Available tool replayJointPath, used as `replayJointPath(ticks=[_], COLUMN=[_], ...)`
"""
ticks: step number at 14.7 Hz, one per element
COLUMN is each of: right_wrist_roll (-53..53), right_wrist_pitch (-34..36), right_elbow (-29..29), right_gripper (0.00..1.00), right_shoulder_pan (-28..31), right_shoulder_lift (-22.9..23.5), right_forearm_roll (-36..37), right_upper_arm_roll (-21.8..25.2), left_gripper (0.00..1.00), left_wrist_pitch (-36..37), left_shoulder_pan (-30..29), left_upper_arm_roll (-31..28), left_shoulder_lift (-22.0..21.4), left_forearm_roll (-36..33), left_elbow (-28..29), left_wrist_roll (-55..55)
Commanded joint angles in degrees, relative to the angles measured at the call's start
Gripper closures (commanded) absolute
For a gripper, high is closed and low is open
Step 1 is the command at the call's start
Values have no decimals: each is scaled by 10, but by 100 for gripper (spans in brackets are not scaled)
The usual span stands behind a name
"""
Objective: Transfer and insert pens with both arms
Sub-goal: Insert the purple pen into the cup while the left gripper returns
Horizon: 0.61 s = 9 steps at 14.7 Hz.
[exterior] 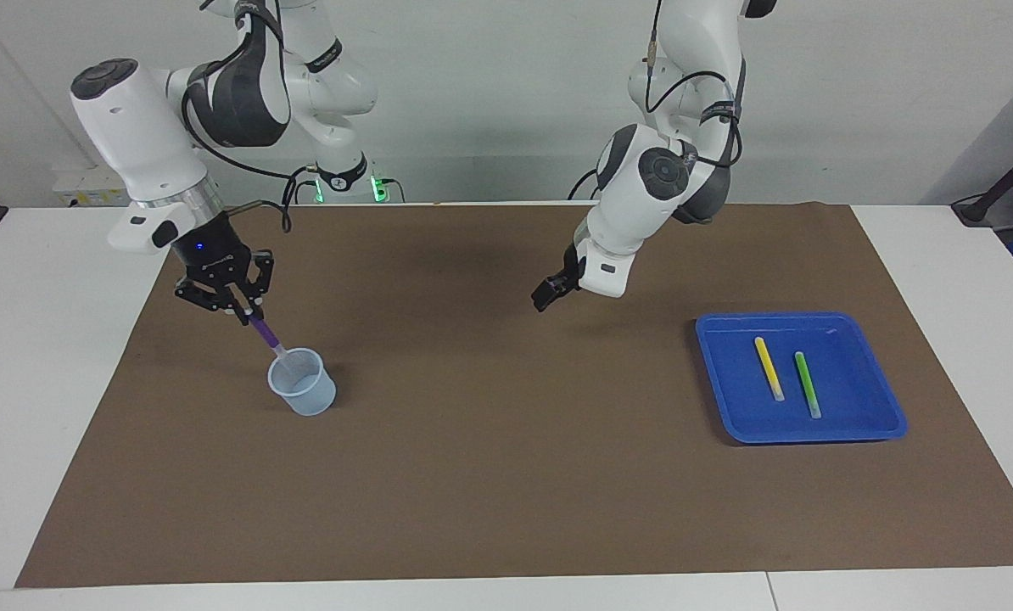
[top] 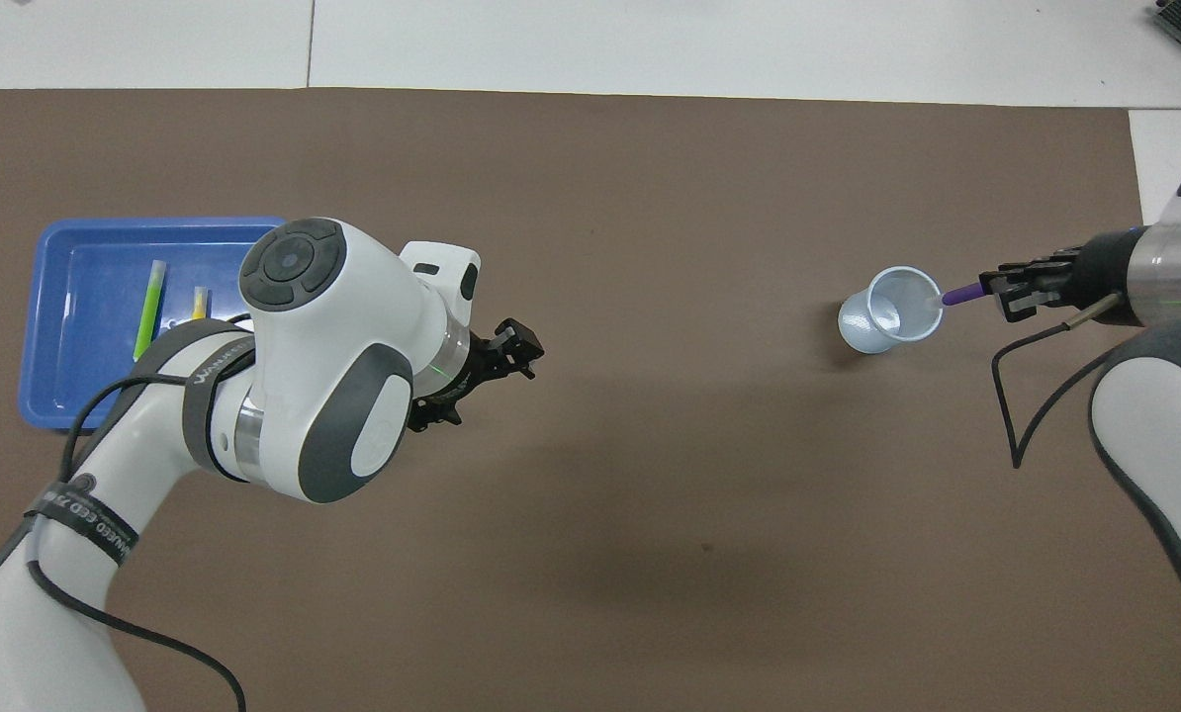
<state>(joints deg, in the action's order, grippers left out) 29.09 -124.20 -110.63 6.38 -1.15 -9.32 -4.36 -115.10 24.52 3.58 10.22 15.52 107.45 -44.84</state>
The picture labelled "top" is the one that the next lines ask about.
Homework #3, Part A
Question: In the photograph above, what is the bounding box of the brown table mat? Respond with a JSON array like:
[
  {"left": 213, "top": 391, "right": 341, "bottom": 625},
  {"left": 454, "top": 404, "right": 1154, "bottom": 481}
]
[{"left": 0, "top": 87, "right": 1181, "bottom": 712}]

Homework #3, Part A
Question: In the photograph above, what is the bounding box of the translucent plastic cup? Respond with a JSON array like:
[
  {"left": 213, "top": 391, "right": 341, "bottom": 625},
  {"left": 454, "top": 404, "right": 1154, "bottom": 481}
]
[{"left": 838, "top": 265, "right": 945, "bottom": 355}]

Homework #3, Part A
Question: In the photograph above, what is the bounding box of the green marker pen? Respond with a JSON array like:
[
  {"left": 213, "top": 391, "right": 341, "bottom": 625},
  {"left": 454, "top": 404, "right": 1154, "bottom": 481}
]
[{"left": 133, "top": 259, "right": 168, "bottom": 363}]

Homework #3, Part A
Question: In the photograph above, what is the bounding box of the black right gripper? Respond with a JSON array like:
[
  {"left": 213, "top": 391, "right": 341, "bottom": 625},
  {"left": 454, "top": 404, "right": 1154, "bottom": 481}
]
[{"left": 981, "top": 232, "right": 1145, "bottom": 322}]

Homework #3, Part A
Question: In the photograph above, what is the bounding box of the blue plastic tray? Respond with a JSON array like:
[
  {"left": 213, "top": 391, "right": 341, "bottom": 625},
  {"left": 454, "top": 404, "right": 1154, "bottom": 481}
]
[{"left": 19, "top": 217, "right": 287, "bottom": 431}]

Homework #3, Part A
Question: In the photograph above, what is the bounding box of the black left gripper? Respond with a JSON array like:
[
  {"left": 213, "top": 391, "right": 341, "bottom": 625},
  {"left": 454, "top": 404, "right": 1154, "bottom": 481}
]
[{"left": 408, "top": 318, "right": 546, "bottom": 432}]

